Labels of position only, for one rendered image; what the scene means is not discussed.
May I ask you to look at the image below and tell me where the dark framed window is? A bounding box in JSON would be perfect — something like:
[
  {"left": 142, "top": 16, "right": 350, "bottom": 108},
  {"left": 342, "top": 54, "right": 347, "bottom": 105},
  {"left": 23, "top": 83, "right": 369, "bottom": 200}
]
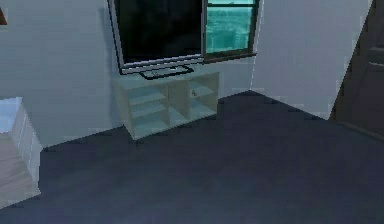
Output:
[{"left": 202, "top": 0, "right": 262, "bottom": 64}]

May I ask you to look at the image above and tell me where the dark brown room door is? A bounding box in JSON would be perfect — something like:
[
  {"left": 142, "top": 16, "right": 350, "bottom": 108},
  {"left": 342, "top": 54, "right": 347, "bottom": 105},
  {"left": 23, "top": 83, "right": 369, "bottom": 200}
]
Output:
[{"left": 329, "top": 0, "right": 384, "bottom": 141}]

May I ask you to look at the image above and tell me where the black flat television set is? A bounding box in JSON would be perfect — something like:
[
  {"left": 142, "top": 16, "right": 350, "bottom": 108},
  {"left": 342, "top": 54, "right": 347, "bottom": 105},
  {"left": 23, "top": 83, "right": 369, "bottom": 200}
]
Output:
[{"left": 107, "top": 0, "right": 208, "bottom": 81}]

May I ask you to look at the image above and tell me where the pale green shelf stand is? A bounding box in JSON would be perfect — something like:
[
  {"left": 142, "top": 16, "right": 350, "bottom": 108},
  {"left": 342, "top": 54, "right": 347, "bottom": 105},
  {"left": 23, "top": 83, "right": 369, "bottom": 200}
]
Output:
[{"left": 112, "top": 70, "right": 221, "bottom": 141}]

